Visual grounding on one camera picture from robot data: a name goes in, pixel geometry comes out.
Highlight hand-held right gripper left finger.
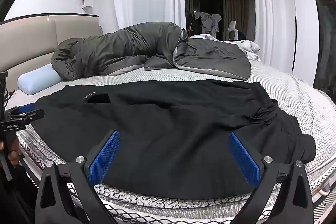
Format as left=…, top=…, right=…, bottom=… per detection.
left=35, top=130, right=122, bottom=224

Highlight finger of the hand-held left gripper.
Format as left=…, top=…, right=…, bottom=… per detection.
left=9, top=103, right=36, bottom=116
left=16, top=109, right=45, bottom=123

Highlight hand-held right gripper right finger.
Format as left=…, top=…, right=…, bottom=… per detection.
left=228, top=132, right=314, bottom=224

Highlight black pants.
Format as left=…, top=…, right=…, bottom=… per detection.
left=31, top=80, right=316, bottom=200

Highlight person's left hand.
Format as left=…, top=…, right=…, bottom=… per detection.
left=0, top=136, right=21, bottom=166

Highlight light blue pillow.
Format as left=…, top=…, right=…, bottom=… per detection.
left=17, top=64, right=62, bottom=95

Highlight beige padded headboard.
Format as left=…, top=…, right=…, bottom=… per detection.
left=0, top=13, right=103, bottom=93

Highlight bed with white honeycomb cover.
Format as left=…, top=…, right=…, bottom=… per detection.
left=5, top=60, right=336, bottom=224

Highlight dark grey duvet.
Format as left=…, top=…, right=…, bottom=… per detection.
left=51, top=22, right=252, bottom=83

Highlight white chair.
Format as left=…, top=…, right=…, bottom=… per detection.
left=227, top=21, right=240, bottom=41

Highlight grey hanging clothes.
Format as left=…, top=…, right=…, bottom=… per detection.
left=194, top=11, right=222, bottom=37

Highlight brown curtain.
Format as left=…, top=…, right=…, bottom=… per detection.
left=222, top=0, right=250, bottom=40

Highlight white wardrobe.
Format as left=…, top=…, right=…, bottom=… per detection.
left=276, top=0, right=320, bottom=87

